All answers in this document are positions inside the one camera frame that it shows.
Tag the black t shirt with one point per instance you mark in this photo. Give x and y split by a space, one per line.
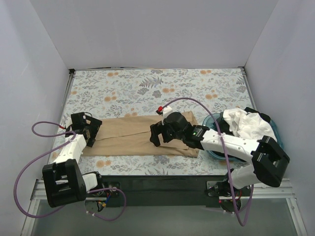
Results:
228 132

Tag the floral patterned table mat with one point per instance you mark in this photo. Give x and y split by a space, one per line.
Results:
138 92

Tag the teal plastic basket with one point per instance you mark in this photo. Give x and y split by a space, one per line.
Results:
209 122

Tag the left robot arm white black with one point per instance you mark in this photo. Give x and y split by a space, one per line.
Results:
63 180

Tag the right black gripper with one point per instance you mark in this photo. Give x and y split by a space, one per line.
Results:
159 133

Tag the beige t shirt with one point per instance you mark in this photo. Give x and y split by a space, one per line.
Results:
128 136

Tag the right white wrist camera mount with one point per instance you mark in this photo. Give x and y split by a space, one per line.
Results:
164 112

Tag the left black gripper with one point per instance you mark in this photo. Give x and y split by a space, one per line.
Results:
93 131

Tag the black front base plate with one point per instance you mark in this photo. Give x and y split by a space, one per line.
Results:
166 191

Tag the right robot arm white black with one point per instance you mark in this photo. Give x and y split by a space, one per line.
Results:
267 161

